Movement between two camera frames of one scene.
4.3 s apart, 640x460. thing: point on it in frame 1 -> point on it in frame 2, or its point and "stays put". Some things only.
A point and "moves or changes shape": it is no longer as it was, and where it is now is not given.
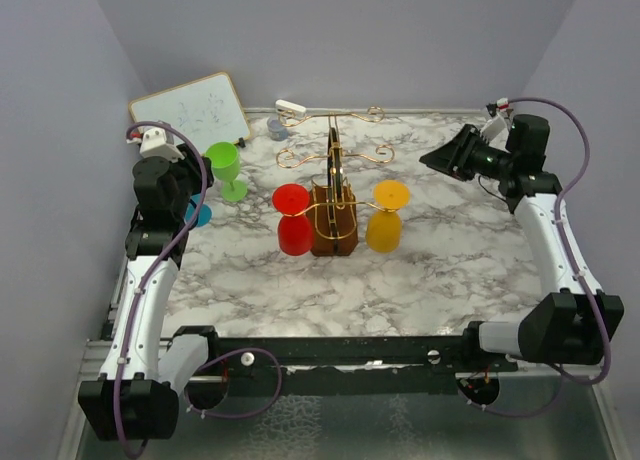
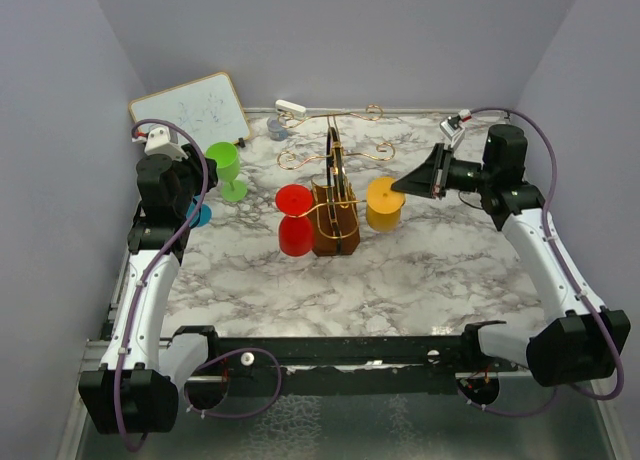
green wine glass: [225, 160] stays put
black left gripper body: [190, 173] stays put
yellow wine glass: [384, 228] moves or changes shape
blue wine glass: [204, 214] stays put
